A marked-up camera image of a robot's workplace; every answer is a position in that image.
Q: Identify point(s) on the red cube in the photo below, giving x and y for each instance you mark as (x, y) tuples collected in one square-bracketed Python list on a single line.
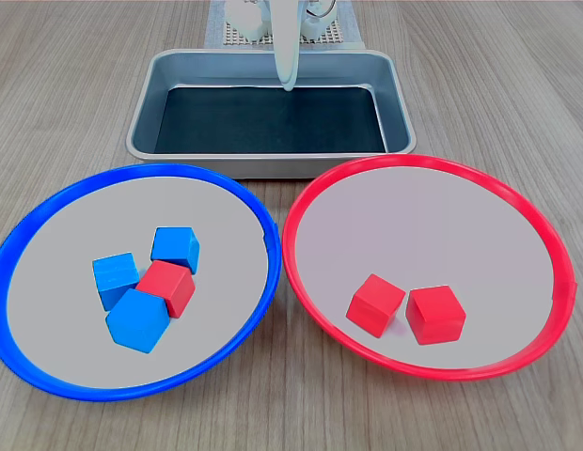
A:
[(375, 305), (167, 284), (435, 315)]

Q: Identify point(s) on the black tray mat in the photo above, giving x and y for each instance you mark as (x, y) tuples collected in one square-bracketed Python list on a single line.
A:
[(268, 122)]

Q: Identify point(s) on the steel tray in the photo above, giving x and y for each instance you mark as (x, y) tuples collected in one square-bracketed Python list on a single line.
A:
[(146, 117)]

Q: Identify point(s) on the red-rimmed white plate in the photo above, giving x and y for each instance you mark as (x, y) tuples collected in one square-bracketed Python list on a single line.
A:
[(414, 225)]

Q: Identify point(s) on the blue cube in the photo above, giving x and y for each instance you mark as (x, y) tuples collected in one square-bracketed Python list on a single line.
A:
[(136, 324), (114, 277), (174, 244)]

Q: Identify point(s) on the blue-rimmed white plate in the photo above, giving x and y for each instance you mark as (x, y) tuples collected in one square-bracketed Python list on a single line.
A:
[(75, 263)]

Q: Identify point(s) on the pale perforated base plate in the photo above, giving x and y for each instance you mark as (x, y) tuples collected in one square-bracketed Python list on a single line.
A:
[(331, 37)]

